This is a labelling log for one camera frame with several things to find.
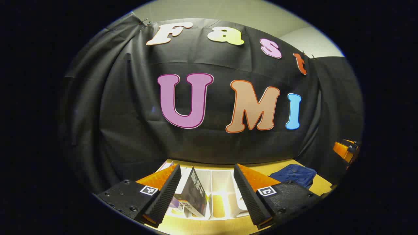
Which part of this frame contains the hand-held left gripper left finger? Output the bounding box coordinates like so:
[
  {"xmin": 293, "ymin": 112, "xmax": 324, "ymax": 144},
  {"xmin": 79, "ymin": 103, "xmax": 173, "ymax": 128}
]
[{"xmin": 97, "ymin": 164, "xmax": 182, "ymax": 228}]

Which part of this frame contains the white bookshelf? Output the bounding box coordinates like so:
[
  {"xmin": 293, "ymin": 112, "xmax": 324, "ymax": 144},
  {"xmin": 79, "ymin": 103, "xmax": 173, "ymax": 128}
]
[{"xmin": 163, "ymin": 166, "xmax": 252, "ymax": 221}]

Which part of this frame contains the black backdrop cloth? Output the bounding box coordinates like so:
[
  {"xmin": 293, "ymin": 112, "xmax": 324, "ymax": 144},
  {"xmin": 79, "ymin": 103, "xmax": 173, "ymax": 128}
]
[{"xmin": 60, "ymin": 13, "xmax": 364, "ymax": 196}]

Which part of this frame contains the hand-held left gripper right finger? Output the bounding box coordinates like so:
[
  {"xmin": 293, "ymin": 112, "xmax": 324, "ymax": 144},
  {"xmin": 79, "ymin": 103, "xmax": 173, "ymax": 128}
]
[{"xmin": 233, "ymin": 164, "xmax": 322, "ymax": 229}]

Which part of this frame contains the blue schoolbag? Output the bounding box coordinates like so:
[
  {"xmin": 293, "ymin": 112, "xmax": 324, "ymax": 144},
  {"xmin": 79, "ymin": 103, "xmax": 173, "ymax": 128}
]
[{"xmin": 269, "ymin": 164, "xmax": 317, "ymax": 190}]

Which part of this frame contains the black book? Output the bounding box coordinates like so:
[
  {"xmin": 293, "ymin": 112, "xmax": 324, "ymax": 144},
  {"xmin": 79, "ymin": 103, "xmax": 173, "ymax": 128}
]
[{"xmin": 172, "ymin": 166, "xmax": 208, "ymax": 218}]

